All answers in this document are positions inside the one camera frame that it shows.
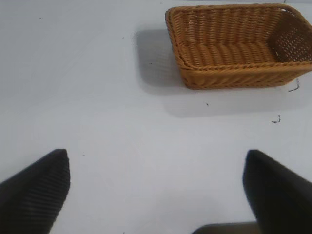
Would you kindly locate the brown woven wicker basket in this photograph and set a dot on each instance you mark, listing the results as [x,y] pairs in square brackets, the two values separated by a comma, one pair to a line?
[234,53]

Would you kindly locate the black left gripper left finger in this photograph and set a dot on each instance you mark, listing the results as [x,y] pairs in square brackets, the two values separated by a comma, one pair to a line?
[34,197]

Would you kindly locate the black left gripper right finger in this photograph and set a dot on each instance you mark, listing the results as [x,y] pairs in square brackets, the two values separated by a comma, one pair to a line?
[280,195]

